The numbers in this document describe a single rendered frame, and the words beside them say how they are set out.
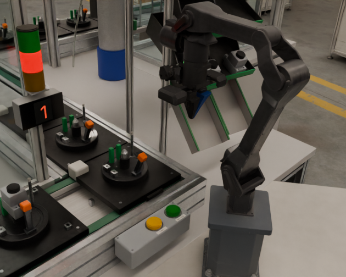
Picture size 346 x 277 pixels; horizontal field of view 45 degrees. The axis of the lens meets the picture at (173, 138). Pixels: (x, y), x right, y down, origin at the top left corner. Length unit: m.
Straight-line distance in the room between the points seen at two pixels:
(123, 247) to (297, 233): 0.53
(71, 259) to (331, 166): 2.52
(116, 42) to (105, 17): 0.13
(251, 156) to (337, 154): 2.54
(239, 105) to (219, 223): 0.63
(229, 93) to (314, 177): 1.71
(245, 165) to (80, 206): 0.53
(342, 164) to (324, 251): 2.11
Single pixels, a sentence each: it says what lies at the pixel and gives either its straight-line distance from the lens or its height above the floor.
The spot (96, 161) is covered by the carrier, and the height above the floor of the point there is 0.97.
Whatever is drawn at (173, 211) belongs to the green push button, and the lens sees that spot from 1.14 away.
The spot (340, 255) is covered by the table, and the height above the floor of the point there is 0.86.
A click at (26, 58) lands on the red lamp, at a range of 1.07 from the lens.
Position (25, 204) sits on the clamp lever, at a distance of 1.03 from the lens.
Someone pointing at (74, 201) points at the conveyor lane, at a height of 0.92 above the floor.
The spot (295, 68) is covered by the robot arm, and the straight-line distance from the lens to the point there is 0.81.
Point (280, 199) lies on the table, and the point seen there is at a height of 0.86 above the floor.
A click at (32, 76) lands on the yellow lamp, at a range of 1.08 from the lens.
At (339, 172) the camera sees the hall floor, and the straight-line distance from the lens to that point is 3.25.
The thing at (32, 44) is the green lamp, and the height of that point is 1.38.
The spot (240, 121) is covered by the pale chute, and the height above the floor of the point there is 1.01.
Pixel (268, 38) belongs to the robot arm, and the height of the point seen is 1.48.
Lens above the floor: 1.72
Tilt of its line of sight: 31 degrees down
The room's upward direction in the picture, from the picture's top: 3 degrees clockwise
